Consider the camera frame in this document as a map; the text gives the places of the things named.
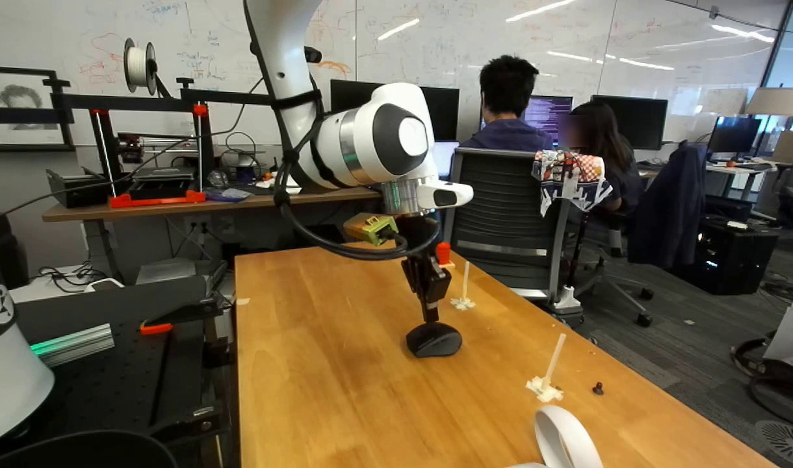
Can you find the person in purple shirt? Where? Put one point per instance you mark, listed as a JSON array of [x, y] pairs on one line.
[[508, 134]]

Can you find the monitor with purple screen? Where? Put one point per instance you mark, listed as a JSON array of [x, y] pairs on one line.
[[553, 117]]

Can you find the small black screw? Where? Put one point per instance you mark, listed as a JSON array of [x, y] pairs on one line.
[[597, 388]]

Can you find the person with long hair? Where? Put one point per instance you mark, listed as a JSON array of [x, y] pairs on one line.
[[599, 132]]

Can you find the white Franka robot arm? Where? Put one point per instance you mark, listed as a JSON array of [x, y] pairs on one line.
[[359, 145]]

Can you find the long wooden desk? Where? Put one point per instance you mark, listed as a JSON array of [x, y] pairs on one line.
[[153, 210]]

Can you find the grey flat box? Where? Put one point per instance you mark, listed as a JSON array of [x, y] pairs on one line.
[[166, 272]]

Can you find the patterned cloth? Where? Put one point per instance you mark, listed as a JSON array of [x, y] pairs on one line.
[[573, 178]]

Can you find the black computer mouse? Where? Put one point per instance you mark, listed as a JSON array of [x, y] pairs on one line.
[[435, 341]]

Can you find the black bag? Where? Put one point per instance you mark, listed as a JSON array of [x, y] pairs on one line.
[[1, 247]]

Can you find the black workbench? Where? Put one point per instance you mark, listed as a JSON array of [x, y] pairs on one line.
[[110, 392]]

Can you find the beige lampshade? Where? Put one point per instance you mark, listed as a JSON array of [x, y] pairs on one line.
[[777, 102], [725, 102]]

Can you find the black framed picture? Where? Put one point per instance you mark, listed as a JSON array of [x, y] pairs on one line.
[[20, 97]]

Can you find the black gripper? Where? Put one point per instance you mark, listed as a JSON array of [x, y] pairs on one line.
[[423, 260]]

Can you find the red black 3D printer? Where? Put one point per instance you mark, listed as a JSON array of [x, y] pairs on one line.
[[157, 182]]

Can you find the grey mesh office chair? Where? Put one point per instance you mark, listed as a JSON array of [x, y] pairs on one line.
[[501, 210]]

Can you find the green-lit metal bar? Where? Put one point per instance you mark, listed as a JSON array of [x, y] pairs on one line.
[[73, 345]]

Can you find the white filament spool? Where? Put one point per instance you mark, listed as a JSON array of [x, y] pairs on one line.
[[136, 67]]

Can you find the black box device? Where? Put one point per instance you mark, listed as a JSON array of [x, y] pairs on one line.
[[73, 185]]

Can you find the black computer tower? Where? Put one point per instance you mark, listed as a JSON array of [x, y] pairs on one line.
[[734, 255]]

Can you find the red toy cylinder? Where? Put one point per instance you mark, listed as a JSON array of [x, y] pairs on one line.
[[446, 254]]

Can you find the green wrist camera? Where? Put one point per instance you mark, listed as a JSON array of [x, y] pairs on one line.
[[371, 230]]

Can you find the white paper stack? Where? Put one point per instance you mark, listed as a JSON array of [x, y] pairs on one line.
[[271, 182]]

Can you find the dark blue jacket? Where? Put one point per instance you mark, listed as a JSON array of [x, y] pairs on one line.
[[670, 210]]

